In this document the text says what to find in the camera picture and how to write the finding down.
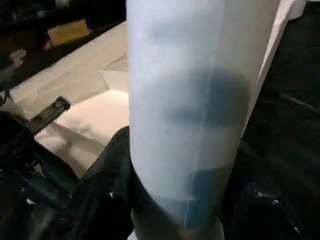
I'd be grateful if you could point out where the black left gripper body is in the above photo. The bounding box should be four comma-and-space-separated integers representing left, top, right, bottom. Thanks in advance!
0, 96, 83, 240

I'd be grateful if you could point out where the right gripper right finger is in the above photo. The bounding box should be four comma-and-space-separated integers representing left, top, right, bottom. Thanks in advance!
217, 138, 320, 240

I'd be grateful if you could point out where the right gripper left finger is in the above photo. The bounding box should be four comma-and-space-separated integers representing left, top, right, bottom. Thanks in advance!
63, 125, 138, 240

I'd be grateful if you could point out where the white plastic table top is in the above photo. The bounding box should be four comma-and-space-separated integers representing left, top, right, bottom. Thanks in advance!
6, 0, 310, 180

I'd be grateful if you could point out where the white plastic table leg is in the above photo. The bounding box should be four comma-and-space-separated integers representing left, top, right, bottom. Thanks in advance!
124, 0, 287, 240

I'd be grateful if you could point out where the brown cardboard box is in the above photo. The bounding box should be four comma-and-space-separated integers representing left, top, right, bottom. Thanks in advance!
47, 19, 90, 48

